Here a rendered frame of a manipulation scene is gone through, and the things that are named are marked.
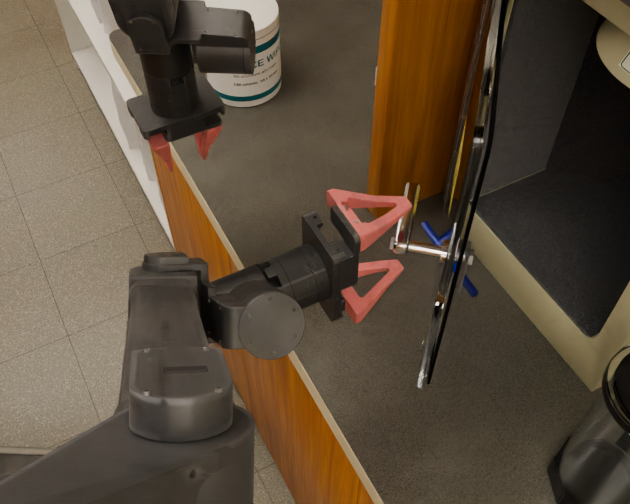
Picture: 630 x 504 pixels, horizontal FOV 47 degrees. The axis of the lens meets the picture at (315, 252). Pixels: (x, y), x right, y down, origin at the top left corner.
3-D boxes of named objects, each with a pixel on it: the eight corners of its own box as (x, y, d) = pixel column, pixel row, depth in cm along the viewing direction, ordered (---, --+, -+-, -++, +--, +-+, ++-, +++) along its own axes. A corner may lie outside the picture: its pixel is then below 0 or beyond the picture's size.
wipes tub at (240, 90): (262, 53, 132) (257, -22, 120) (294, 94, 125) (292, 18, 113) (196, 74, 128) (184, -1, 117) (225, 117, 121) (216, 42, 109)
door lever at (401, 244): (452, 201, 76) (456, 184, 74) (441, 271, 70) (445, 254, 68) (401, 193, 77) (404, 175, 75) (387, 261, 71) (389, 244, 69)
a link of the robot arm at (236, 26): (134, -52, 72) (122, 17, 69) (248, -49, 72) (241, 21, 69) (158, 26, 83) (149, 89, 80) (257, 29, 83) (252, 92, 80)
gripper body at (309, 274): (352, 253, 65) (277, 284, 63) (348, 317, 73) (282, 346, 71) (318, 206, 69) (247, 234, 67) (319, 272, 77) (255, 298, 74)
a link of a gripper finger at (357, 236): (431, 209, 66) (340, 245, 63) (422, 258, 71) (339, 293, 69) (392, 163, 70) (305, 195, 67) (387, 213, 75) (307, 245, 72)
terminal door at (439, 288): (450, 205, 102) (510, -69, 71) (421, 395, 84) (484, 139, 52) (444, 204, 102) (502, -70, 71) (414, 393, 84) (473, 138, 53)
